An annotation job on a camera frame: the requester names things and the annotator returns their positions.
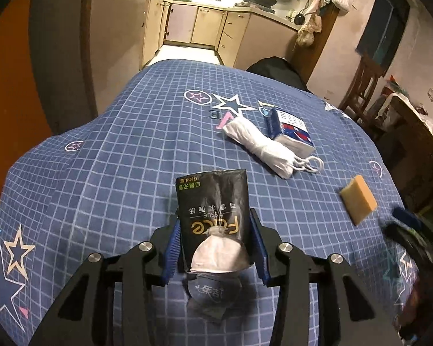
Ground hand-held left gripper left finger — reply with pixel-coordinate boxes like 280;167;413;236
29;218;183;346

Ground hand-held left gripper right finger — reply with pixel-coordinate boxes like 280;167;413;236
250;208;405;346

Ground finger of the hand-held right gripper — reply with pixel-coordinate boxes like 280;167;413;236
393;206;433;236
380;223;433;260

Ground black tissue packet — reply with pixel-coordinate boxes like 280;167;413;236
175;169;249;323

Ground yellow sponge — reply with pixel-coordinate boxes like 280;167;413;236
339;175;378;226

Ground wooden dining table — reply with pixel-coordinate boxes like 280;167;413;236
382;86;433;224

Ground white table cover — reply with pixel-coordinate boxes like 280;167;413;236
382;92;433;145

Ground white plastic bag roll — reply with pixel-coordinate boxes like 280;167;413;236
222;116;324;180

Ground blue checked star tablecloth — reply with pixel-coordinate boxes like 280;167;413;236
0;58;419;346

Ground blue tissue pack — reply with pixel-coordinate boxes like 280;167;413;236
263;107;316;152

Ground dark wooden chair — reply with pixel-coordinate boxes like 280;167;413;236
339;56;383;123

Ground black cloth cover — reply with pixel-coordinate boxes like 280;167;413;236
246;57;313;92

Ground hanging beige bag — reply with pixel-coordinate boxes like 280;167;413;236
296;12;324;47

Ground orange wooden door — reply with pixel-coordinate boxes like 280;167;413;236
0;0;55;195

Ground black hanging ladle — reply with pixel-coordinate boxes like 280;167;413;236
293;0;308;26

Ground beige kitchen cabinets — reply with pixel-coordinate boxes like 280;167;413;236
142;0;300;76

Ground beige refrigerator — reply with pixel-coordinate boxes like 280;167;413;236
81;0;148;116

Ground dark blue wall board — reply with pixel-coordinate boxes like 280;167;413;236
357;0;411;77

